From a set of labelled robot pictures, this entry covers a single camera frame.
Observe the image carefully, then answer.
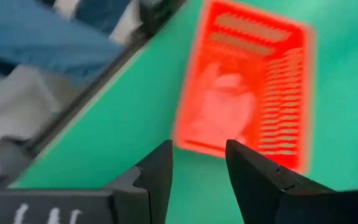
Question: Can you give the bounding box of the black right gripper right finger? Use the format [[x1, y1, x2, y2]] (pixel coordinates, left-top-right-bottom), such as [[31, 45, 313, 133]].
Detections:
[[224, 139, 334, 224]]

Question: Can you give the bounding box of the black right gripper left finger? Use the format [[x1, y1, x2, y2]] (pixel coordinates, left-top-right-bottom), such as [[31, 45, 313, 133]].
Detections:
[[103, 139, 175, 224]]

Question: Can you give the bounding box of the red slotted plastic basket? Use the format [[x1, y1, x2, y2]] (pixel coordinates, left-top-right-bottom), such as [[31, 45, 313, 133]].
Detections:
[[172, 0, 316, 175]]

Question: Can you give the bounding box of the person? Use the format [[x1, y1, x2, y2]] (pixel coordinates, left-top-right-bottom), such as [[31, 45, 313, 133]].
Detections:
[[0, 0, 134, 77]]

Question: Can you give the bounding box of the black table edge rail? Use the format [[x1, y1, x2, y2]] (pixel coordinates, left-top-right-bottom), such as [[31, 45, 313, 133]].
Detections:
[[0, 0, 188, 191]]

